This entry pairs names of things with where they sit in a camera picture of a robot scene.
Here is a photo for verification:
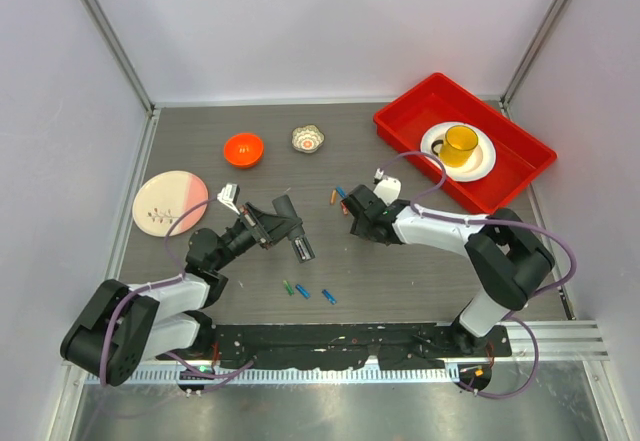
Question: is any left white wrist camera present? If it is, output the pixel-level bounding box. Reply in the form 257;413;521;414
216;183;240;215

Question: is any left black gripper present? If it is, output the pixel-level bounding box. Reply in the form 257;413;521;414
212;203;301;271

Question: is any yellow glass mug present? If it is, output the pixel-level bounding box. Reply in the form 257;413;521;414
431;125;479;168

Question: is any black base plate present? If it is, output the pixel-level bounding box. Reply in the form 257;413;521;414
174;323;512;371

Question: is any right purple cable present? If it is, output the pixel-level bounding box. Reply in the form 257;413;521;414
377;151;579;400

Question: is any blue battery middle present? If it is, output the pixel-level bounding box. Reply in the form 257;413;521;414
295;284;310;299

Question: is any green battery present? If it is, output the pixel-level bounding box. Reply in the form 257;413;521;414
283;280;295;296

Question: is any black battery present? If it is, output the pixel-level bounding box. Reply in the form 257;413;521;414
295;238;313;263

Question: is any slotted cable duct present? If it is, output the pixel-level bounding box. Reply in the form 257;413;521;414
122;362;459;386

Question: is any black remote control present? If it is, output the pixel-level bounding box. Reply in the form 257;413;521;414
272;194;315;263

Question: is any blue battery right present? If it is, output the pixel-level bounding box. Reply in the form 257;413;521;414
322;289;337;305

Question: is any orange bowl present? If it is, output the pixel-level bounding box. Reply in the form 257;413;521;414
223;133;264;169

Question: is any small patterned flower bowl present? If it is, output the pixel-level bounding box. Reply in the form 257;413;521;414
291;124;325;154

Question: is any red plastic bin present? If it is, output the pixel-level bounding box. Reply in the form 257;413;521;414
373;73;557;214

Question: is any blue battery near remote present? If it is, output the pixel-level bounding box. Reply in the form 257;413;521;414
335;186;348;200

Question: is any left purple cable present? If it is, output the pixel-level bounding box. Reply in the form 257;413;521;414
99;195;256;395

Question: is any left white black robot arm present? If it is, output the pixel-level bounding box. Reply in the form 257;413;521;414
60;195;314;387

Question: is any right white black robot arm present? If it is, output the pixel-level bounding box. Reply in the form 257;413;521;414
342;185;555;356

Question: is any pink white floral plate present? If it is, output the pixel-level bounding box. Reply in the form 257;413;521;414
132;170;209;237

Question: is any purple cable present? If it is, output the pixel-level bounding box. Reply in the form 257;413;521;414
377;151;579;400
99;195;256;395

